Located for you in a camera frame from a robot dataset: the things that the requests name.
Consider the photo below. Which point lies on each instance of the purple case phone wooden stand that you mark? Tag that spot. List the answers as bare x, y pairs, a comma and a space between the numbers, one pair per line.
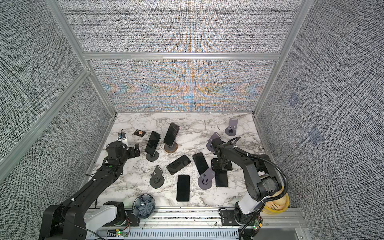
171, 134

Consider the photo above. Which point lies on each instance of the front left grey stand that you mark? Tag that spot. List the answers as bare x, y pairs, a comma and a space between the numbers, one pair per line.
157, 179

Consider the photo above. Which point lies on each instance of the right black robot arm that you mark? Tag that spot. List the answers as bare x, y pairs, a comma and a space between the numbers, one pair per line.
264, 180

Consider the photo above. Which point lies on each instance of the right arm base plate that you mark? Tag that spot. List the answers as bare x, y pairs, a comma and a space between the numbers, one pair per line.
234, 217

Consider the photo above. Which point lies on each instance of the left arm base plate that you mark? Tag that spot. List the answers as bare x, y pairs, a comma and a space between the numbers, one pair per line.
130, 220

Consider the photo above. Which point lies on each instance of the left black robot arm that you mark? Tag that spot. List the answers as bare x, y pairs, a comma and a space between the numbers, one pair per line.
66, 221

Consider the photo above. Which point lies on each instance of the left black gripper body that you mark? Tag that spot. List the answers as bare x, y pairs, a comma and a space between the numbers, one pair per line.
130, 153

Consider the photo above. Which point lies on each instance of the front right purple stand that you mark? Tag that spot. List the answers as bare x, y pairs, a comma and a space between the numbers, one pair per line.
205, 179

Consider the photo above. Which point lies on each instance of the blue case phone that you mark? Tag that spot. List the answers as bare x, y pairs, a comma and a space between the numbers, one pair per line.
201, 163

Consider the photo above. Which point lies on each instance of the far right purple stand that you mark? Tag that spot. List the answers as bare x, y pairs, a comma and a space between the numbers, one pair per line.
231, 130

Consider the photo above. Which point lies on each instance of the yellow bamboo steamer basket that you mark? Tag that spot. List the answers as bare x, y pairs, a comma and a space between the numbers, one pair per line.
278, 206

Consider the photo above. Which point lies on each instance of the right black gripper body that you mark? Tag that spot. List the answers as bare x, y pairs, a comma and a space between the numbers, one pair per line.
220, 165

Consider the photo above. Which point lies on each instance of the wooden base phone stand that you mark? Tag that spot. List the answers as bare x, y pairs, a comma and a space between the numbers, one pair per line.
171, 149

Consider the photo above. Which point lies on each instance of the left grey phone stand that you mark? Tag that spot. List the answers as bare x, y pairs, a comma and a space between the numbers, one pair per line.
152, 158

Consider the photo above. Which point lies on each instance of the small black snack packet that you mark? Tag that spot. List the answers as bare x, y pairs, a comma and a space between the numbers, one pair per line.
139, 133

